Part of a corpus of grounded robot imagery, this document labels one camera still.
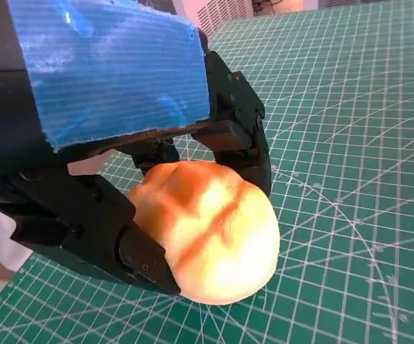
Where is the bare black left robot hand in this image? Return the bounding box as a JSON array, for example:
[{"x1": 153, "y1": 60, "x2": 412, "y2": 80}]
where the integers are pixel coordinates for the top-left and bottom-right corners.
[{"x1": 0, "y1": 0, "x2": 274, "y2": 297}]

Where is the round pale toy bread bun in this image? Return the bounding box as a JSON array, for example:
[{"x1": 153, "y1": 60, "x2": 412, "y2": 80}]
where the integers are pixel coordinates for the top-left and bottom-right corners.
[{"x1": 126, "y1": 160, "x2": 281, "y2": 306}]

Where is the small white mesh cabinet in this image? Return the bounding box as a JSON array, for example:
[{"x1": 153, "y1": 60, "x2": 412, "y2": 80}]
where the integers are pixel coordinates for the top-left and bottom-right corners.
[{"x1": 173, "y1": 0, "x2": 256, "y2": 37}]

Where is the green cutting mat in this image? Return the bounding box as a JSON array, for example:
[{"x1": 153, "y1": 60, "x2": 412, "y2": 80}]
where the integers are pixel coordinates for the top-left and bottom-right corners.
[{"x1": 0, "y1": 6, "x2": 414, "y2": 344}]

